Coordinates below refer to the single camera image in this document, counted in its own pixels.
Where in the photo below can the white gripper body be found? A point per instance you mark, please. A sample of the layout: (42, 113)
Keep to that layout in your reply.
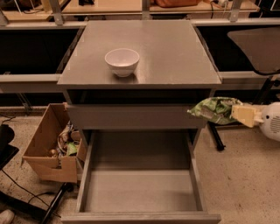
(271, 121)

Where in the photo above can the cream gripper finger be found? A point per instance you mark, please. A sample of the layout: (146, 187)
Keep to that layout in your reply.
(249, 115)

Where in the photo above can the green jalapeno chip bag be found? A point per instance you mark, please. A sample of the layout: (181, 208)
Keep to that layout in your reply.
(216, 110)

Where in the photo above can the grey drawer cabinet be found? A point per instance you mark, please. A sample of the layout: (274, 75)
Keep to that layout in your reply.
(129, 86)

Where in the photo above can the open grey middle drawer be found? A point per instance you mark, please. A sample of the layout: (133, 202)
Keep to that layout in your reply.
(140, 177)

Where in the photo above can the closed grey upper drawer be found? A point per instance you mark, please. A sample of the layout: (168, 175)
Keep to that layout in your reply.
(133, 117)

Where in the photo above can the black table leg base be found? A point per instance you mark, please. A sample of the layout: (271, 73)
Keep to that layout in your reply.
(213, 128)

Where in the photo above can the white ceramic bowl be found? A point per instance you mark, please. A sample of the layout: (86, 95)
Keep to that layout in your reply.
(122, 61)

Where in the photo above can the cardboard box with trash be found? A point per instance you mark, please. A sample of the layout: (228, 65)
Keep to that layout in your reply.
(40, 153)

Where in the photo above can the black stand leg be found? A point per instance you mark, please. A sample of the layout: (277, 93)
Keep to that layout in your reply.
(66, 187)

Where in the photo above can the black chair base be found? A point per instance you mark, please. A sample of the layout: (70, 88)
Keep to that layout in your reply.
(7, 151)

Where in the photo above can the white shoe tip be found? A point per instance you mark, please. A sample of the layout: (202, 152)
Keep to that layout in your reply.
(6, 217)

